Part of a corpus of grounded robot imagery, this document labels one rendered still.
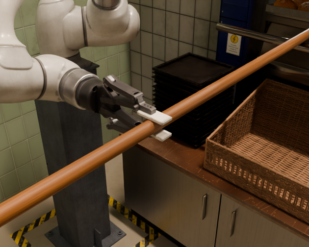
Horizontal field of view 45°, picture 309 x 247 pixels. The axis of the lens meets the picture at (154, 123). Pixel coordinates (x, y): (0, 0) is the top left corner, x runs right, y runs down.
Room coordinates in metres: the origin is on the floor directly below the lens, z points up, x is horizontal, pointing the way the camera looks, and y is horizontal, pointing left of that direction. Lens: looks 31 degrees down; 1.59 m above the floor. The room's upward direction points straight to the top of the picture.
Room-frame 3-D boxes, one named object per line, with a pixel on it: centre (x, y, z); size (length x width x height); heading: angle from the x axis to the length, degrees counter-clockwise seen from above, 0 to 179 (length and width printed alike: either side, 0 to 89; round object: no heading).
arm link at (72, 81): (0.80, 0.17, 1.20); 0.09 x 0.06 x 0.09; 138
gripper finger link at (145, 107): (0.66, 0.02, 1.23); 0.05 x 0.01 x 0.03; 48
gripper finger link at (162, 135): (0.65, 0.00, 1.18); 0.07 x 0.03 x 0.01; 48
